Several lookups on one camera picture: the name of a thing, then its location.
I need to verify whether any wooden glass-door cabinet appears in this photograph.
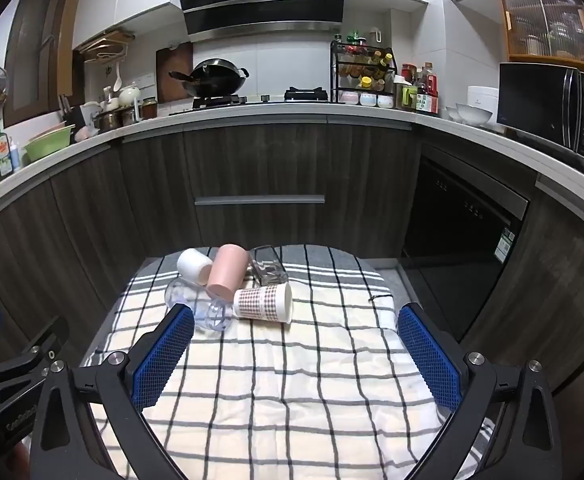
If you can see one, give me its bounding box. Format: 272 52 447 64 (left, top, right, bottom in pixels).
498 0 584 67

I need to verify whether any black microwave oven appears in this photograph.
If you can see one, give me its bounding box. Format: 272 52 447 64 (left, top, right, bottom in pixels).
496 62 584 164

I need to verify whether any silver drawer handle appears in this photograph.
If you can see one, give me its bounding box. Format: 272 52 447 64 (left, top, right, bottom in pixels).
194 194 326 206

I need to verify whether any wall rack with wooden boards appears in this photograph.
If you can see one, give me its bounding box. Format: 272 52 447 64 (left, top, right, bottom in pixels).
74 30 136 64

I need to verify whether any patterned paper cup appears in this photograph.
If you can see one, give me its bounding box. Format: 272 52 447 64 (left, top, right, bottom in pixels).
233 282 293 325

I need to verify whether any brown framed window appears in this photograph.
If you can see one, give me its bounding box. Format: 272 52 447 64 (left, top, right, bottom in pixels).
3 0 85 129

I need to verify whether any black knife block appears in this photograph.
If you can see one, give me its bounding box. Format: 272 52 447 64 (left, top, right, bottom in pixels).
58 94 86 132

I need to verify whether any green plastic basin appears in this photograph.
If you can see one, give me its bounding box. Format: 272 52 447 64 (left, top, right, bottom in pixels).
23 125 76 163

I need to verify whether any green dish soap bottle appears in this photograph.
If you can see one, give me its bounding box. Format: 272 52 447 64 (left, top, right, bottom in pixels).
0 127 14 177

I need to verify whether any black wok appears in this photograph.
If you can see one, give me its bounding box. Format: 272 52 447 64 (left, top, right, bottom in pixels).
168 58 249 98

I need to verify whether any clear square glass cup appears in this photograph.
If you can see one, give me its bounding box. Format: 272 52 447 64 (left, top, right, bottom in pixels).
248 245 289 285

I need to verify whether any black built-in dishwasher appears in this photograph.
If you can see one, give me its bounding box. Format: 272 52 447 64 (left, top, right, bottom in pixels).
402 155 530 341

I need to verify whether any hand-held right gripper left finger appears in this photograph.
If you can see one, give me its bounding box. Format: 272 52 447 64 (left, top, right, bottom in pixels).
28 304 196 480

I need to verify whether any pink cup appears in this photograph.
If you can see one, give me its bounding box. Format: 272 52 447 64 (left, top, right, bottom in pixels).
207 244 250 299

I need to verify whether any black and white checked cloth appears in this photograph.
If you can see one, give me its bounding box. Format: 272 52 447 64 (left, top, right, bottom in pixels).
81 244 495 480

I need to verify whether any black spice rack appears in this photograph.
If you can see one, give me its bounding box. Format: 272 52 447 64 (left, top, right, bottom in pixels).
330 40 398 107

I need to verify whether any dark wood kitchen cabinet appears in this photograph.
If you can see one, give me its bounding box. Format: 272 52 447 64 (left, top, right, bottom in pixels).
0 119 584 396

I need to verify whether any dark wooden cutting board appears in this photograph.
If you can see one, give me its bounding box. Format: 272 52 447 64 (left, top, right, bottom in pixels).
156 41 194 104

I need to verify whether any clear plastic cup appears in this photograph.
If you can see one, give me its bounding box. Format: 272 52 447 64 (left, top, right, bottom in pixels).
164 277 234 332

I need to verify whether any black range hood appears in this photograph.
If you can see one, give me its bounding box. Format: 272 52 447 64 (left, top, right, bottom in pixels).
173 0 349 43

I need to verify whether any steel pot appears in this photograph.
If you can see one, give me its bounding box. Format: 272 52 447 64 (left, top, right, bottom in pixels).
94 110 123 132

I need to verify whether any black gas stove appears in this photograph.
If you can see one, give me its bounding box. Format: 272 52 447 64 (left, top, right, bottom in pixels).
169 87 330 116

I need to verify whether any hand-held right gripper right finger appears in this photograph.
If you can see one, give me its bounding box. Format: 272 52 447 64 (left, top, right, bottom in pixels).
396 301 564 480

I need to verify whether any large white bowl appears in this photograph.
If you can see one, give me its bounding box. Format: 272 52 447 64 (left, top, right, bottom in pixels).
456 103 492 126

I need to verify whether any white cup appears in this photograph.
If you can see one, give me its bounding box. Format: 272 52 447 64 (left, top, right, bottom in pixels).
177 248 214 287

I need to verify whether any white rice cooker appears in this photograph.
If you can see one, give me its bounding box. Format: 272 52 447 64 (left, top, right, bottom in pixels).
467 86 501 123

